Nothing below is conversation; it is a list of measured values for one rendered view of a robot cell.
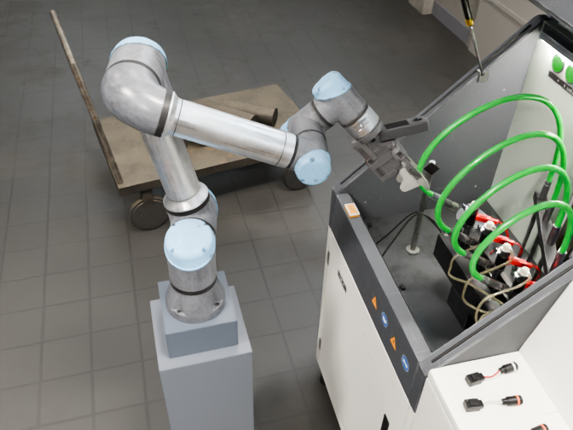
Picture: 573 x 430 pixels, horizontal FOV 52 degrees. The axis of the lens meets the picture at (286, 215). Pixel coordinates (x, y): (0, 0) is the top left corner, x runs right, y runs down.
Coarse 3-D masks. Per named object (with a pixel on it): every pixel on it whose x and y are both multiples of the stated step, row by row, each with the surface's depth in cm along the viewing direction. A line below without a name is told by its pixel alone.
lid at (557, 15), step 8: (528, 0) 151; (536, 0) 74; (544, 0) 74; (552, 0) 75; (560, 0) 75; (568, 0) 75; (544, 8) 76; (552, 8) 75; (560, 8) 76; (568, 8) 76; (552, 16) 133; (560, 16) 77; (568, 16) 77; (560, 24) 155; (568, 24) 78
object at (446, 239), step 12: (444, 240) 161; (444, 252) 161; (456, 252) 158; (444, 264) 162; (456, 264) 155; (468, 264) 154; (456, 276) 156; (468, 276) 151; (456, 288) 157; (468, 288) 151; (456, 300) 158; (468, 300) 151; (480, 300) 146; (492, 300) 145; (504, 300) 146; (456, 312) 159; (468, 312) 152; (480, 312) 146; (468, 324) 156
